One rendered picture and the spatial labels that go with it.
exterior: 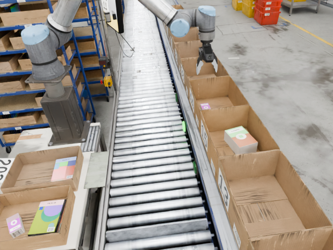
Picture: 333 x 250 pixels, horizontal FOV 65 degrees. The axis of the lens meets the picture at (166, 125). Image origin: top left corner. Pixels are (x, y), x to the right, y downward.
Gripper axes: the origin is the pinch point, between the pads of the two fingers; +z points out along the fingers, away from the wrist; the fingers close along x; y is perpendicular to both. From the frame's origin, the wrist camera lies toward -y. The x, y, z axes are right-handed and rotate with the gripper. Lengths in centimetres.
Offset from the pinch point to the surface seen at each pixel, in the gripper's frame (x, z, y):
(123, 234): 56, 40, -73
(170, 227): 34, 40, -73
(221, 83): -15.0, 18.0, 19.2
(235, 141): -6.7, 22.7, -38.6
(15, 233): 107, 40, -65
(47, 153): 103, 35, -13
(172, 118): 21, 43, 20
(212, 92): -8.8, 24.8, 19.3
